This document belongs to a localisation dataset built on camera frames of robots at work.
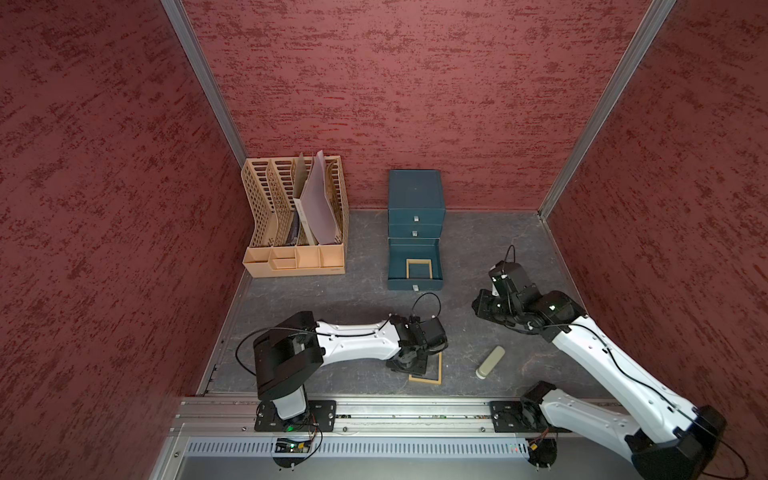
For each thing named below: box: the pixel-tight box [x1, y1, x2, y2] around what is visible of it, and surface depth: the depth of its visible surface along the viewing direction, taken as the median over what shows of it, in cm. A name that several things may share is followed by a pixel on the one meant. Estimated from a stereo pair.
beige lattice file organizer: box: [242, 155, 346, 278], surface depth 102 cm
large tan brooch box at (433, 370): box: [408, 352, 443, 385], surface depth 82 cm
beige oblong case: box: [475, 346, 506, 380], surface depth 82 cm
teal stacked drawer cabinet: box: [387, 169, 446, 240], surface depth 108 cm
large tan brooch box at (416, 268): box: [405, 258, 433, 279], surface depth 102 cm
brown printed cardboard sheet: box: [291, 152, 308, 199], surface depth 99 cm
